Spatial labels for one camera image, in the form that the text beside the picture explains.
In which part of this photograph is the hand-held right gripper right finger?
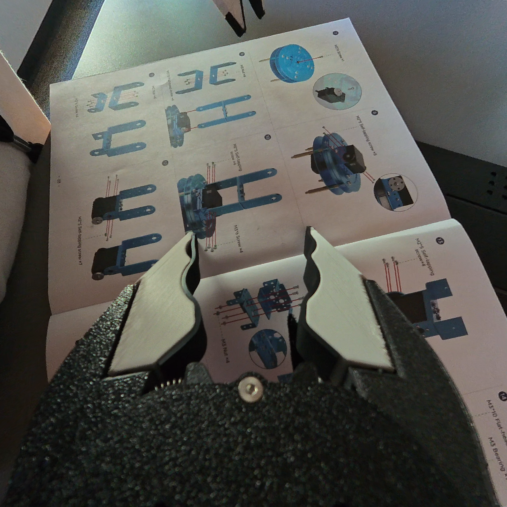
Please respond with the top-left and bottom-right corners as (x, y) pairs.
(296, 226), (397, 373)

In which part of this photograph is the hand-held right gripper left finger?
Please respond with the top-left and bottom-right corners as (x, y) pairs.
(107, 232), (206, 377)

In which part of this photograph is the instruction manual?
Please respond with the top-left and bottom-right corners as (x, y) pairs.
(47, 18), (507, 507)

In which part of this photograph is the grey desk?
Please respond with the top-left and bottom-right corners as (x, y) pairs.
(0, 0), (507, 436)

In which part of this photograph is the black flat case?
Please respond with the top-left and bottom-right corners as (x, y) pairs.
(415, 140), (507, 306)

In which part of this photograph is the person's light garment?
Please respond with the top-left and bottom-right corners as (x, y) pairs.
(0, 49), (52, 302)

